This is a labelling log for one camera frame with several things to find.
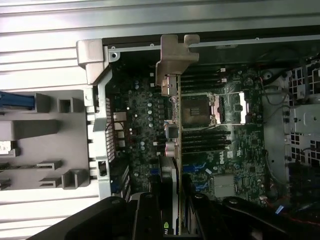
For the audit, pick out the silver CPU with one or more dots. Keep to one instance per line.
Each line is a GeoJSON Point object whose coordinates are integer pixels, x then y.
{"type": "Point", "coordinates": [4, 147]}

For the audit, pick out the grey case corner foot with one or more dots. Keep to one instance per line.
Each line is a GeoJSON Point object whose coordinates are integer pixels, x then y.
{"type": "Point", "coordinates": [91, 57]}

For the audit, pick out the grey parts rack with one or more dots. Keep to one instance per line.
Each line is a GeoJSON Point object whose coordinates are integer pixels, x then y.
{"type": "Point", "coordinates": [72, 140]}

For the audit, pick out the black open PC case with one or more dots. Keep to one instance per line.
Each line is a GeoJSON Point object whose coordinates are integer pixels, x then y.
{"type": "Point", "coordinates": [102, 140]}

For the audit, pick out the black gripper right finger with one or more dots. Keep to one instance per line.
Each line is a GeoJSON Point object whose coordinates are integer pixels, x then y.
{"type": "Point", "coordinates": [250, 220]}

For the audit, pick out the silver chipset heatsink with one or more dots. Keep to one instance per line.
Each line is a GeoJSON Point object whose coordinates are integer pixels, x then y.
{"type": "Point", "coordinates": [224, 186]}

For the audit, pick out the black RAM slot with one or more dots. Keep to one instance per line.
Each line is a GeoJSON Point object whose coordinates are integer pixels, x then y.
{"type": "Point", "coordinates": [205, 129]}
{"type": "Point", "coordinates": [200, 84]}
{"type": "Point", "coordinates": [200, 89]}
{"type": "Point", "coordinates": [200, 78]}
{"type": "Point", "coordinates": [205, 136]}
{"type": "Point", "coordinates": [205, 149]}
{"type": "Point", "coordinates": [200, 73]}
{"type": "Point", "coordinates": [205, 142]}

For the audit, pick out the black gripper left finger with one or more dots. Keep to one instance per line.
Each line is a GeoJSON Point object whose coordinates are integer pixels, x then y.
{"type": "Point", "coordinates": [147, 220]}

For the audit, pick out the hard disk with blue carrier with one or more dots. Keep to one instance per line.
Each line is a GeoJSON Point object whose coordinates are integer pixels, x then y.
{"type": "Point", "coordinates": [15, 101]}

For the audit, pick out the CPU socket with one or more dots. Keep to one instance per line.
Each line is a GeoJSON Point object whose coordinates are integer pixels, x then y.
{"type": "Point", "coordinates": [196, 110]}

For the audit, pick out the silver perforated drive cage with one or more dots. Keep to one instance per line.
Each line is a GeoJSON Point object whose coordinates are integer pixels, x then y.
{"type": "Point", "coordinates": [305, 117]}

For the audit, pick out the green motherboard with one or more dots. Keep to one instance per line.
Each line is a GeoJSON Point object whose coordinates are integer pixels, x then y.
{"type": "Point", "coordinates": [245, 155]}

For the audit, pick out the metal socket cover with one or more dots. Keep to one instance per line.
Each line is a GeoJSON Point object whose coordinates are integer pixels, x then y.
{"type": "Point", "coordinates": [244, 107]}

